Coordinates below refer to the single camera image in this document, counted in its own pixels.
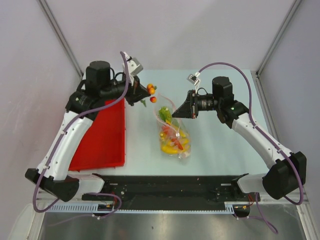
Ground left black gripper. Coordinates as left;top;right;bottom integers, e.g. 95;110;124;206
100;73;150;106

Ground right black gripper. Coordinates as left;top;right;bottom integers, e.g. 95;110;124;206
172;90;221;119

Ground red strawberries with leaves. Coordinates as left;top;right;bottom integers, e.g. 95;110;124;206
146;83;157;104

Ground green cucumber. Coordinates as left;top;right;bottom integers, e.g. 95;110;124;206
158;106;172;122

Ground orange carrot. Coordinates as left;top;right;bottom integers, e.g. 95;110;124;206
160;125;184;150

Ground clear zip top bag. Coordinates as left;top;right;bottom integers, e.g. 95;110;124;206
153;94;192;164

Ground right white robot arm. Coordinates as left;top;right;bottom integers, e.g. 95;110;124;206
172;76;307;201

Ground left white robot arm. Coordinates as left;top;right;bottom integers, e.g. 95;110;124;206
25;56;150;202

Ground red plastic tray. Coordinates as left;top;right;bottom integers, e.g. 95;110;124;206
69;99;126;172

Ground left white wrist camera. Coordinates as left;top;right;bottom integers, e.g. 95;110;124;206
122;51;144;84

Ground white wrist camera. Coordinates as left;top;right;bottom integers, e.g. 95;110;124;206
187;71;201;92
122;51;144;84

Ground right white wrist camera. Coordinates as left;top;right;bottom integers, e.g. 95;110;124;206
187;71;201;92

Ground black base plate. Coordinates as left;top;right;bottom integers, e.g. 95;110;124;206
81;175;256;211

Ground white slotted cable duct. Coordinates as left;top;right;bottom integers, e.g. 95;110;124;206
47;203;235;215

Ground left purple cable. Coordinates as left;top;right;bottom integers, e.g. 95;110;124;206
32;51;131;221

